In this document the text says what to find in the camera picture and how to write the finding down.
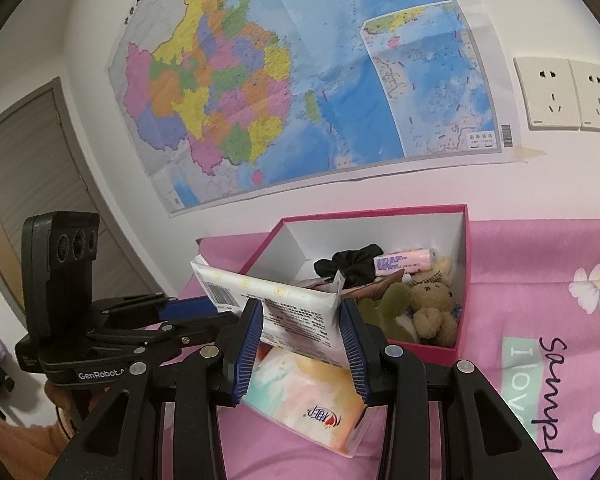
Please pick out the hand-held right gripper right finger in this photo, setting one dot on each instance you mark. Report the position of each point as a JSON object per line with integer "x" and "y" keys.
{"x": 355, "y": 355}

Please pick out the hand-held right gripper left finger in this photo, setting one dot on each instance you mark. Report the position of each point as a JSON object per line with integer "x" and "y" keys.
{"x": 247, "y": 355}

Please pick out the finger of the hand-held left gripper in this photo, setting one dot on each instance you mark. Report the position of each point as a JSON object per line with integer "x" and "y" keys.
{"x": 187, "y": 307}
{"x": 195, "y": 330}

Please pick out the white tissue pack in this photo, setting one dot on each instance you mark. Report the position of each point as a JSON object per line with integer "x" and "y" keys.
{"x": 290, "y": 320}

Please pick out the green plush toy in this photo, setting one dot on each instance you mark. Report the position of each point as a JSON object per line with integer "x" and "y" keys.
{"x": 395, "y": 300}

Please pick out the beige teddy bear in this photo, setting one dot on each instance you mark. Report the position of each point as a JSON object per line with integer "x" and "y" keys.
{"x": 430, "y": 300}

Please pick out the black scrunchie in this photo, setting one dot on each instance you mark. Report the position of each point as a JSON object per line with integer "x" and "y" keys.
{"x": 350, "y": 260}

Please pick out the small flower print tissue packet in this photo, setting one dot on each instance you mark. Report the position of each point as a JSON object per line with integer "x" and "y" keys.
{"x": 405, "y": 261}

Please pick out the pink cardboard box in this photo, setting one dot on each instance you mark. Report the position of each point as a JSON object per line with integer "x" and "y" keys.
{"x": 300, "y": 240}

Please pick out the person's left forearm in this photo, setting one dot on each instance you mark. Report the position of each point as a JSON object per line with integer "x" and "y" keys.
{"x": 20, "y": 435}

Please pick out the pastel tissue pack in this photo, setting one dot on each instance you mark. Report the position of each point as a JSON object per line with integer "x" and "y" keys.
{"x": 300, "y": 400}

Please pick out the grey brown door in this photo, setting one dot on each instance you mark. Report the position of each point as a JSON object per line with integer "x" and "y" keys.
{"x": 45, "y": 170}

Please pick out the pink printed bedsheet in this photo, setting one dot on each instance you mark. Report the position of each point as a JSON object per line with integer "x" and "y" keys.
{"x": 530, "y": 310}

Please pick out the beige tape strip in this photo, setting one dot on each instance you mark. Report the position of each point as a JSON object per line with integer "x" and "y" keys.
{"x": 529, "y": 154}

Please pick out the colourful wall map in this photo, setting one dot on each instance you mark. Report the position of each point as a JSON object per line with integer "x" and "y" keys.
{"x": 305, "y": 70}

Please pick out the white wall socket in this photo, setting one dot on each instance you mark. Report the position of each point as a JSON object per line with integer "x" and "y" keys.
{"x": 597, "y": 97}
{"x": 547, "y": 92}

